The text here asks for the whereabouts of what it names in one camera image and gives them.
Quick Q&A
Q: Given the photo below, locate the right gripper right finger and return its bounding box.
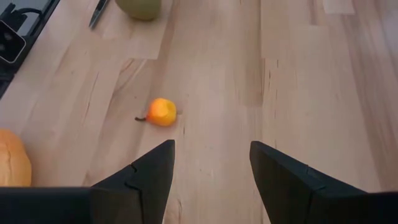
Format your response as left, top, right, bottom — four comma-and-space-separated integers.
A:
249, 140, 374, 224

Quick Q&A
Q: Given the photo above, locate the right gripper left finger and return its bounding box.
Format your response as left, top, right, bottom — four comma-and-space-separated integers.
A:
91, 139, 176, 224

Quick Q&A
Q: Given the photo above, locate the orange-red pear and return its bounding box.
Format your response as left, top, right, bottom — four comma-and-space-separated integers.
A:
134, 97, 178, 128

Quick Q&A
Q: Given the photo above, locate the orange fruit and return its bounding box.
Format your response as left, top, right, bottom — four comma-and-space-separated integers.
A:
0, 129, 33, 187

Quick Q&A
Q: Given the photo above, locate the large yellow mango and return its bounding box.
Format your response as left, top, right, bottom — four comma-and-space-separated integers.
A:
114, 0, 163, 22

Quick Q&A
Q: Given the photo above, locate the black plate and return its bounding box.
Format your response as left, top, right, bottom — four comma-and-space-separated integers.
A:
88, 0, 110, 30

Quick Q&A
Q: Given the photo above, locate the black aluminium table frame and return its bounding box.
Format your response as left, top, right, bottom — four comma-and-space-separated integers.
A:
0, 0, 62, 100

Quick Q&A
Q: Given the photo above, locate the black table-level camera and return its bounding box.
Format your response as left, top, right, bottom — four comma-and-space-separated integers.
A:
0, 19, 27, 65

